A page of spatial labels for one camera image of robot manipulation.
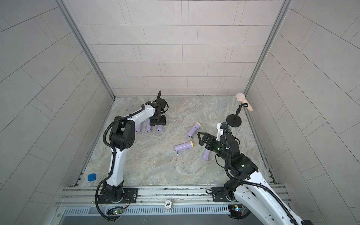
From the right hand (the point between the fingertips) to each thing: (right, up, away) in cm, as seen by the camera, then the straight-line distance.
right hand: (201, 137), depth 72 cm
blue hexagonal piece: (-61, -24, +5) cm, 65 cm away
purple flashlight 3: (-1, +2, +23) cm, 23 cm away
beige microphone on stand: (+24, +22, +9) cm, 33 cm away
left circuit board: (-41, -33, -6) cm, 54 cm away
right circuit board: (+17, -35, -4) cm, 39 cm away
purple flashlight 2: (-26, +1, +23) cm, 35 cm away
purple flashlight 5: (+4, -13, +12) cm, 18 cm away
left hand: (-25, +4, +31) cm, 40 cm away
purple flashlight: (-34, +1, +22) cm, 40 cm away
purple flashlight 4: (-10, -9, +15) cm, 20 cm away
